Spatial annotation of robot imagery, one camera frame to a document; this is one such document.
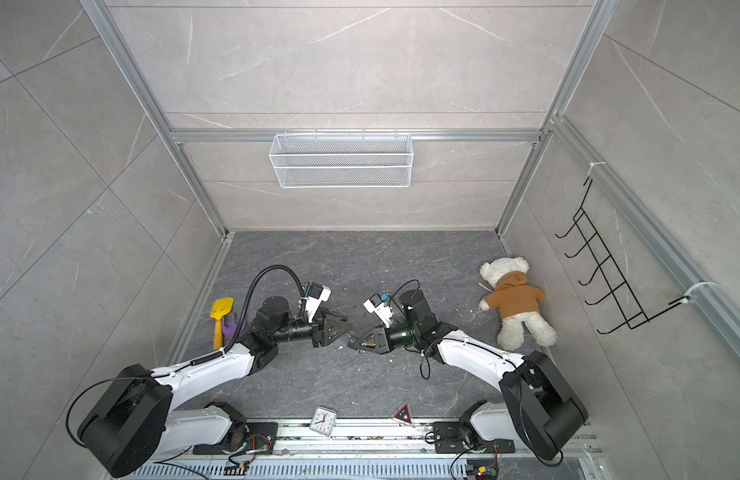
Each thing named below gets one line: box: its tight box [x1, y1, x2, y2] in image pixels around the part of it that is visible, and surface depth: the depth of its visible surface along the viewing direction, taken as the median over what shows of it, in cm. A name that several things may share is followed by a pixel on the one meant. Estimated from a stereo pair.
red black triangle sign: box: [390, 403, 414, 426], surface depth 78 cm
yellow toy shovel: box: [209, 297, 234, 350], surface depth 97 cm
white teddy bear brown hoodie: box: [478, 257, 557, 351], surface depth 94 cm
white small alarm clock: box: [310, 406, 337, 437], surface depth 76 cm
